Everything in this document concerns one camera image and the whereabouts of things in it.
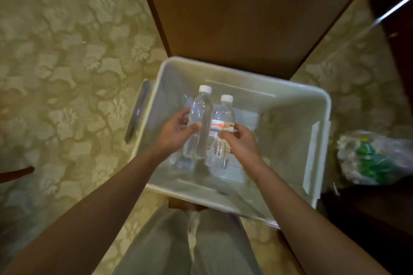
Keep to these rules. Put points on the person's left hand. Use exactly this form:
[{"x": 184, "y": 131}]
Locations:
[{"x": 173, "y": 139}]

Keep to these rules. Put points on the person's right hand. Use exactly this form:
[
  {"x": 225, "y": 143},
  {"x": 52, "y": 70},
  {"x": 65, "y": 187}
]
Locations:
[{"x": 244, "y": 148}]

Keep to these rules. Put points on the person's left thumb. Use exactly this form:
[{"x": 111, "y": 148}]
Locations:
[{"x": 193, "y": 128}]

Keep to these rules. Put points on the person's right thumb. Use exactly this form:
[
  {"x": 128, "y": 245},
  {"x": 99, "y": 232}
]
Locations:
[{"x": 225, "y": 137}]

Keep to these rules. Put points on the clear labelled water bottle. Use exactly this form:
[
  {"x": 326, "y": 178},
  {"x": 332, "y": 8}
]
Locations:
[{"x": 220, "y": 131}]

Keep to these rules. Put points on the clear unlabelled water bottle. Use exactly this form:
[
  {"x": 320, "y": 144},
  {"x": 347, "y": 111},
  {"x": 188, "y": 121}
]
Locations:
[{"x": 199, "y": 121}]

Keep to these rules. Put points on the person's left forearm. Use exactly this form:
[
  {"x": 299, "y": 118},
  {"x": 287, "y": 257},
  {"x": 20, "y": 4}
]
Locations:
[{"x": 85, "y": 216}]

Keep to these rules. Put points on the person's right forearm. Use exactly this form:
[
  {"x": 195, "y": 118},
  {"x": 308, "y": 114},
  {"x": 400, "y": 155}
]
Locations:
[{"x": 311, "y": 225}]

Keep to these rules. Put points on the white plastic bin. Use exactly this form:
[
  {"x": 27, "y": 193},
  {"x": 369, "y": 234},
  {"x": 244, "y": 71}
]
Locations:
[{"x": 232, "y": 142}]

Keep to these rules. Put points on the person's grey trousers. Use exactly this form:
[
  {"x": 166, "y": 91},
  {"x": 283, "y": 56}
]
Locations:
[{"x": 190, "y": 242}]

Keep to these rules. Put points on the brown wooden cabinet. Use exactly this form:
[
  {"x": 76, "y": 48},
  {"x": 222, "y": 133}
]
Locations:
[{"x": 255, "y": 13}]

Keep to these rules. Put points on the plastic bag with green bottle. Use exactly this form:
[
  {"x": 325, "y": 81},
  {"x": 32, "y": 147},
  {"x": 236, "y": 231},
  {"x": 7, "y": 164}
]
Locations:
[{"x": 374, "y": 157}]

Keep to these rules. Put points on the dark wooden furniture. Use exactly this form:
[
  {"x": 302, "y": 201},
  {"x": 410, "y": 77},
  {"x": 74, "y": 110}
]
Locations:
[{"x": 371, "y": 223}]

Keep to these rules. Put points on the dark wooden door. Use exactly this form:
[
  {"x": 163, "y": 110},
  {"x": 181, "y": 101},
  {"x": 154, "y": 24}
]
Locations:
[{"x": 395, "y": 20}]

